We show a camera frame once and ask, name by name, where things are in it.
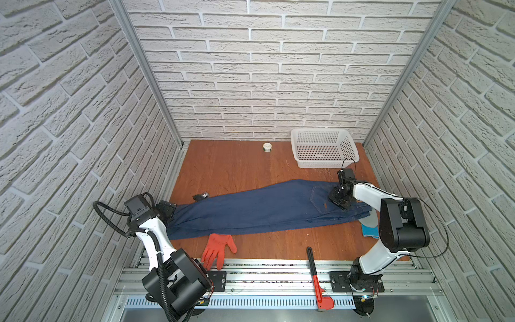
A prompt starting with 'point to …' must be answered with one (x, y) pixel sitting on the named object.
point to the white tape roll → (267, 147)
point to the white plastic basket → (323, 147)
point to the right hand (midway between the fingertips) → (333, 199)
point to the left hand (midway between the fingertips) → (168, 210)
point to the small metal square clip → (200, 197)
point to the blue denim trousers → (306, 204)
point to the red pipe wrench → (324, 303)
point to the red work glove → (214, 250)
